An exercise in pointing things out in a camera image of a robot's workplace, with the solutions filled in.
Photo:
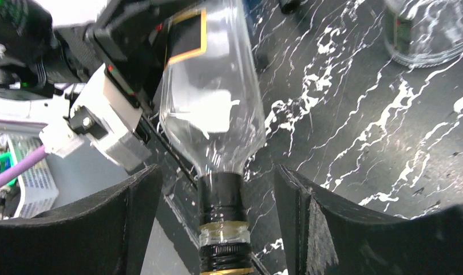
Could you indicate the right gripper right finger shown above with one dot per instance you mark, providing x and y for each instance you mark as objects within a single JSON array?
[{"x": 325, "y": 233}]

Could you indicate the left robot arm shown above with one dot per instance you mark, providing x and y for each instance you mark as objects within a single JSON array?
[{"x": 35, "y": 56}]

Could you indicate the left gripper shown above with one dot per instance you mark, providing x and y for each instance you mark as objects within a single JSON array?
[{"x": 129, "y": 36}]

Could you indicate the clear round white-capped bottle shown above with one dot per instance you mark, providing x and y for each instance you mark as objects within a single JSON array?
[{"x": 423, "y": 34}]

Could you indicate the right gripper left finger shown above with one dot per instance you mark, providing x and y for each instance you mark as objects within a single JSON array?
[{"x": 105, "y": 233}]

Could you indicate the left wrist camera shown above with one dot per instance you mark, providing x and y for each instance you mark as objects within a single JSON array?
[{"x": 102, "y": 114}]

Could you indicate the grey bottle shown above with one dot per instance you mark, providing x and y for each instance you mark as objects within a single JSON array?
[{"x": 211, "y": 111}]

